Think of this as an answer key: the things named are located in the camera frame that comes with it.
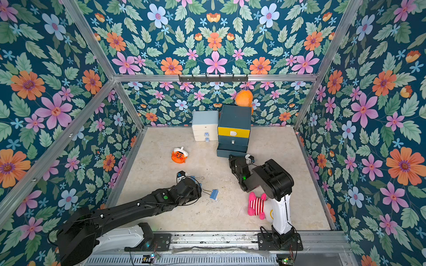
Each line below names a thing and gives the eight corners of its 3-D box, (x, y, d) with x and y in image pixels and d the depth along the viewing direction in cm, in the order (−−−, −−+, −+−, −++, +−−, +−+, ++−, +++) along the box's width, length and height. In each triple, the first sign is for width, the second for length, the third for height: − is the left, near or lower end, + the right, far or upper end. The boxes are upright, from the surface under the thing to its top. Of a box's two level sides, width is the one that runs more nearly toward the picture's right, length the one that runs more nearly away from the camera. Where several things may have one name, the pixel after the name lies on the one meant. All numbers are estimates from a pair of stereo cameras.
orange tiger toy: (171, 161, 103) (169, 156, 99) (179, 150, 109) (177, 145, 104) (182, 165, 101) (180, 160, 97) (190, 154, 107) (188, 148, 103)
